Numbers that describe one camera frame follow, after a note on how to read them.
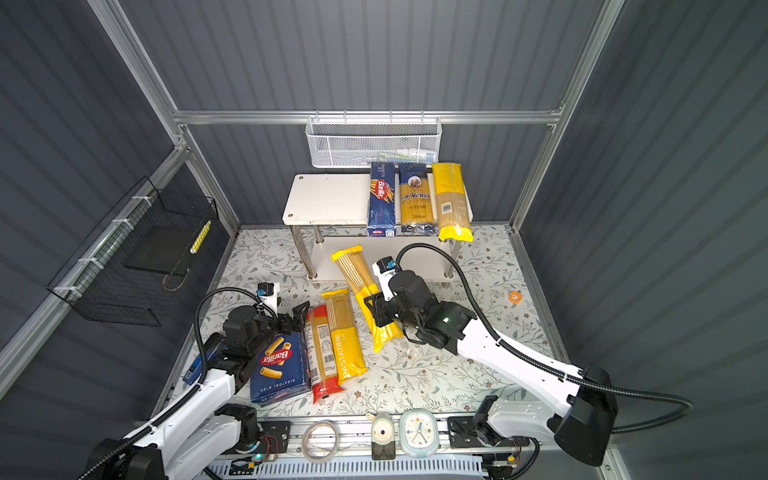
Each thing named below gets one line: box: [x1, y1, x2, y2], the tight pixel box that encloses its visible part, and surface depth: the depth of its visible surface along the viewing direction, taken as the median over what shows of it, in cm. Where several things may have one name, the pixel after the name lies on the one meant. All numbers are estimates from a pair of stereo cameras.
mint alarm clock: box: [399, 408, 440, 458], surface depth 74 cm
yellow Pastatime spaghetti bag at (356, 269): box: [330, 245, 404, 354], surface depth 74 cm
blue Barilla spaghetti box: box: [368, 162, 397, 237], surface depth 75 cm
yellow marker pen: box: [190, 220, 212, 254], surface depth 81 cm
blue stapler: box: [182, 354, 202, 386], surface depth 83 cm
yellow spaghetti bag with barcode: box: [431, 163, 474, 243], surface depth 76 cm
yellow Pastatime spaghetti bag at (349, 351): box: [322, 288, 367, 386], surface depth 91 cm
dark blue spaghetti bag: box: [399, 163, 435, 236], surface depth 77 cm
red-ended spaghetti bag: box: [304, 304, 345, 404], surface depth 85 cm
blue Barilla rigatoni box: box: [250, 331, 310, 403], surface depth 79 cm
